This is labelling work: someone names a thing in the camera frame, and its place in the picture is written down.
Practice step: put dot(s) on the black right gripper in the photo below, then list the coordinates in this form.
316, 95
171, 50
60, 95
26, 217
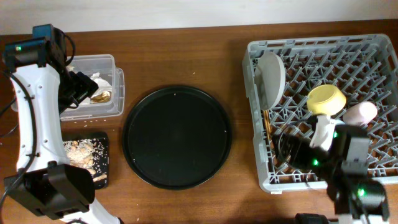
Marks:
298, 156

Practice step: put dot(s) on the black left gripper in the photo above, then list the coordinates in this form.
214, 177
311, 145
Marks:
86, 86

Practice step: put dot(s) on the white paper napkin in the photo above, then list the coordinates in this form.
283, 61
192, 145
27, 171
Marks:
103, 85

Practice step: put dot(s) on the gold foil wrapper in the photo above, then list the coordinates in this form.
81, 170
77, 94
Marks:
103, 97

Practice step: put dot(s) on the yellow bowl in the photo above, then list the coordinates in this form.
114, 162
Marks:
326, 99

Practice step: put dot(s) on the food scraps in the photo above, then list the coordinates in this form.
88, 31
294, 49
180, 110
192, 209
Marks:
89, 154

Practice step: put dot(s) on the pink cup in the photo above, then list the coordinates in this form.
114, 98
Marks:
360, 114

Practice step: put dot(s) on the grey plate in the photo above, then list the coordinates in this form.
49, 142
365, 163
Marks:
270, 80

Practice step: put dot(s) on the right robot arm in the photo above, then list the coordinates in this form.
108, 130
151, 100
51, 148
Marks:
344, 167

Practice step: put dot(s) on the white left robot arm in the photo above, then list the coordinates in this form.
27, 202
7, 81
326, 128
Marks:
46, 183

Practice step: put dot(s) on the clear plastic waste bin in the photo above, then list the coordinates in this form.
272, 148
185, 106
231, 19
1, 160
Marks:
46, 95

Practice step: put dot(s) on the grey dishwasher rack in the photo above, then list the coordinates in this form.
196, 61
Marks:
363, 67

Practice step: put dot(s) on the black rectangular bin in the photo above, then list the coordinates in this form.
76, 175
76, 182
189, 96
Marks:
103, 137

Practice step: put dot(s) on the round black tray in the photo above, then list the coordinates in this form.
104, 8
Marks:
177, 137

